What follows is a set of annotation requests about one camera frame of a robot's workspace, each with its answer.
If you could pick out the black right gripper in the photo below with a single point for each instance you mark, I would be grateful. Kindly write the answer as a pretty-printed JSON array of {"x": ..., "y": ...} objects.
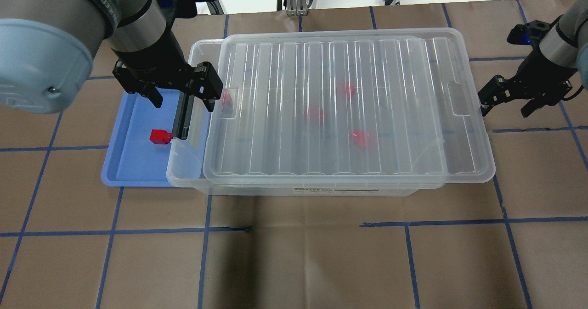
[{"x": 536, "y": 75}]

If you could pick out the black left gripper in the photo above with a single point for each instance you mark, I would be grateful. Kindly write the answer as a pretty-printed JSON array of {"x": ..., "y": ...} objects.
[{"x": 148, "y": 63}]

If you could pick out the red block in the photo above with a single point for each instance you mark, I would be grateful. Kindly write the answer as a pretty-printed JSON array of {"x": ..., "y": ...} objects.
[
  {"x": 314, "y": 115},
  {"x": 361, "y": 139},
  {"x": 160, "y": 137},
  {"x": 346, "y": 91}
]

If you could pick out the clear plastic box lid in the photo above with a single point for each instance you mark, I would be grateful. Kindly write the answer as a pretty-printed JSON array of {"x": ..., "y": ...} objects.
[{"x": 349, "y": 111}]

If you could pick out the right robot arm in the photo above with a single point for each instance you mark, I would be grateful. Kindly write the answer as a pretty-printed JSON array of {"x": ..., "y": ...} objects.
[{"x": 559, "y": 50}]

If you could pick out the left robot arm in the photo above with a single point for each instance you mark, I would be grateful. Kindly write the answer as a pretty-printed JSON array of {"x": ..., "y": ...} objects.
[{"x": 48, "y": 49}]

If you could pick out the blue plastic tray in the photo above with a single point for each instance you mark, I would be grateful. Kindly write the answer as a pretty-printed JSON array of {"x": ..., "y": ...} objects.
[{"x": 133, "y": 161}]

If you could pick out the clear plastic storage box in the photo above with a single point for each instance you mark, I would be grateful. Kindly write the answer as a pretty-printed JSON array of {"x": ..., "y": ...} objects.
[{"x": 193, "y": 162}]

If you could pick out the red block in box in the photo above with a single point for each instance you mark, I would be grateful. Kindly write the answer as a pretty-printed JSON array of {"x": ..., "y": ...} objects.
[
  {"x": 346, "y": 91},
  {"x": 314, "y": 115},
  {"x": 361, "y": 139}
]

